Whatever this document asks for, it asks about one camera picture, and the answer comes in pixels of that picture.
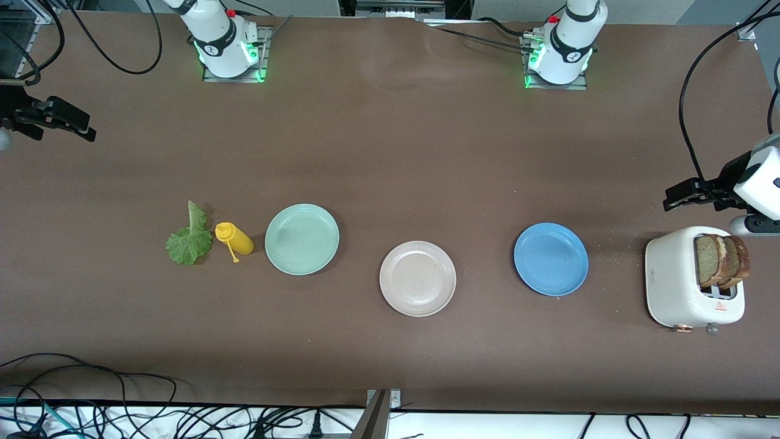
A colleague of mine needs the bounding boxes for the brown table cover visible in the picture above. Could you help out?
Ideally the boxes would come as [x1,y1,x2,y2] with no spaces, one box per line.
[0,11,780,415]

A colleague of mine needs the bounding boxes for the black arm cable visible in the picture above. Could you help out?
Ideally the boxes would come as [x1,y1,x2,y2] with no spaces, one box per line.
[678,0,780,190]
[67,0,164,76]

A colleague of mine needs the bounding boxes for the green lettuce leaf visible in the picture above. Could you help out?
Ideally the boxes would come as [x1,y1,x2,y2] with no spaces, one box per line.
[165,200,213,266]

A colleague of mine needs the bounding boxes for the yellow squeeze bottle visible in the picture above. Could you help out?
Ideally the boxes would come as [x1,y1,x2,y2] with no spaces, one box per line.
[214,222,255,264]

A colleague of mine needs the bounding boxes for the black and silver equipment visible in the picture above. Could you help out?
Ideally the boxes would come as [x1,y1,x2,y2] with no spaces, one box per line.
[338,0,473,22]

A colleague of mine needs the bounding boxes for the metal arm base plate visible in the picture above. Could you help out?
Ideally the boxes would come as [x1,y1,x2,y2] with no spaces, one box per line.
[521,34,589,91]
[202,26,270,84]

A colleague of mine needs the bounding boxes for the black cable loop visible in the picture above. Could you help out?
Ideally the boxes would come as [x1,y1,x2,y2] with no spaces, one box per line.
[0,352,179,406]

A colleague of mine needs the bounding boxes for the aluminium frame enclosure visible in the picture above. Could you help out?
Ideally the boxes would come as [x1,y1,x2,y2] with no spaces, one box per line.
[0,0,62,80]

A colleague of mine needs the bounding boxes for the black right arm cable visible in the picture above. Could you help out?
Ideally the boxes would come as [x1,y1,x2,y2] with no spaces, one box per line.
[67,0,164,76]

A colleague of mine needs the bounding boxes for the blue plate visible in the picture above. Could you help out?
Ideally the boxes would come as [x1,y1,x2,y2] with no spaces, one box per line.
[514,223,589,298]

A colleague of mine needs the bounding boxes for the white toaster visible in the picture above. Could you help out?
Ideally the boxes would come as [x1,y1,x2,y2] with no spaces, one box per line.
[645,226,746,335]

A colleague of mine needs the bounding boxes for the brown bread slice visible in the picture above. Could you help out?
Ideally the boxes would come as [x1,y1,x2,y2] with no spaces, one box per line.
[695,234,729,289]
[722,235,751,287]

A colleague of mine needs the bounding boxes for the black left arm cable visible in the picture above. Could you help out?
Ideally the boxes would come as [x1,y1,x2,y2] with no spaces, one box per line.
[678,0,780,190]

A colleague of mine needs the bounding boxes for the black looped cable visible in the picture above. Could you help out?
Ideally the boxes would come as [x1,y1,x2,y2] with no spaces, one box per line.
[0,0,65,86]

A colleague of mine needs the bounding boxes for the black base cable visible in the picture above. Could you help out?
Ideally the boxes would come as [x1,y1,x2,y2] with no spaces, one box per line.
[427,17,537,54]

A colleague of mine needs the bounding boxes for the teal cable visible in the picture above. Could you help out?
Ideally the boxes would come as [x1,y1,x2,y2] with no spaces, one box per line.
[0,396,68,438]

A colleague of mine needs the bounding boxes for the mint green plate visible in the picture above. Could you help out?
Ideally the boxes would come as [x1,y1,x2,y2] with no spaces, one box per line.
[264,204,340,276]

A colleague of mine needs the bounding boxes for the aluminium corner profile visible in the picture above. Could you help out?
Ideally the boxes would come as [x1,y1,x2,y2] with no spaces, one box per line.
[736,0,780,42]

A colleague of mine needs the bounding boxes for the grey metal bracket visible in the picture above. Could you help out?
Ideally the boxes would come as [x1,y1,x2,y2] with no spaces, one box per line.
[350,389,403,439]

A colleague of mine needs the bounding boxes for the tangled black cables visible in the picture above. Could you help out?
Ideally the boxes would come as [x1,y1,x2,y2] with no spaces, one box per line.
[0,399,366,439]

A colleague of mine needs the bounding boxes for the beige plate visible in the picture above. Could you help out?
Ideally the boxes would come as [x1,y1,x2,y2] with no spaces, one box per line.
[379,241,457,318]

